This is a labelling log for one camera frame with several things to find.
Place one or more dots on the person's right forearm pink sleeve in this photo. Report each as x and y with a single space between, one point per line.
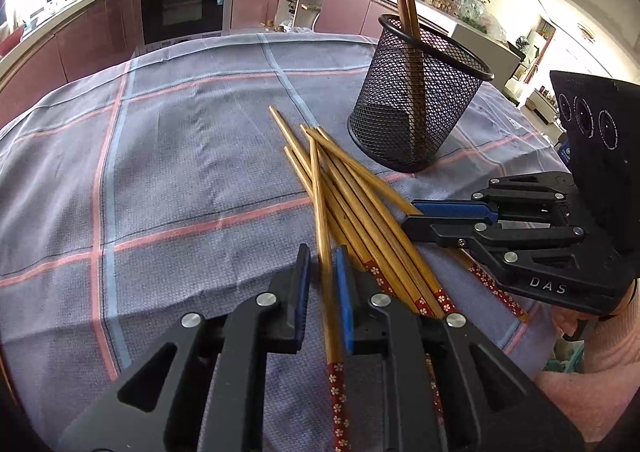
615 362

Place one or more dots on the person's right hand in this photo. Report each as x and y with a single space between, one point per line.
566 323

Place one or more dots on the grey plaid tablecloth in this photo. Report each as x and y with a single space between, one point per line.
175 157

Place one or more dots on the black built-in oven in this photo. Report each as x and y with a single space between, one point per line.
180 7

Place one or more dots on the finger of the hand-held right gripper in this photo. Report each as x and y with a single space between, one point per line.
450 209
450 232

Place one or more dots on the bunch of wooden chopsticks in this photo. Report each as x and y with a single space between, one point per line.
350 222

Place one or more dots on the pink kitchen cabinets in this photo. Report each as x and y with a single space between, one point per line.
90 37

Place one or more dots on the ceiling lamp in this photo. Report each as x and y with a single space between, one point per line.
586 31

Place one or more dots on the white counter unit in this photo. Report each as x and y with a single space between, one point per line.
480 57

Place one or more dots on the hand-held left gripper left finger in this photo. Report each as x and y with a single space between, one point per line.
302 293

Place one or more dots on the clear plastic bags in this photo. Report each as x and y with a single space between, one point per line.
482 17

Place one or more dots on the black mesh utensil holder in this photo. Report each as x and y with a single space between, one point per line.
382 132

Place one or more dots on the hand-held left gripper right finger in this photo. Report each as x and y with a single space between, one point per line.
343 293

